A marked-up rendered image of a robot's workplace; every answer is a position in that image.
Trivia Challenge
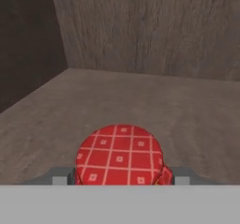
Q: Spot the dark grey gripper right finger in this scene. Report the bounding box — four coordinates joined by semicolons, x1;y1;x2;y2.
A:
170;167;219;187

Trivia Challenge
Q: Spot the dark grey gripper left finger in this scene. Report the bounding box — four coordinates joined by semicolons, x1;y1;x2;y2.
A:
27;167;77;187

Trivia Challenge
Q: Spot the jam jar with red checked lid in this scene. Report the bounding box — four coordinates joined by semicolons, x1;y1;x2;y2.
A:
74;124;173;187

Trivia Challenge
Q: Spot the brown wooden cabinet interior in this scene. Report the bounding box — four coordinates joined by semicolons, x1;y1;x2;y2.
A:
0;0;240;187

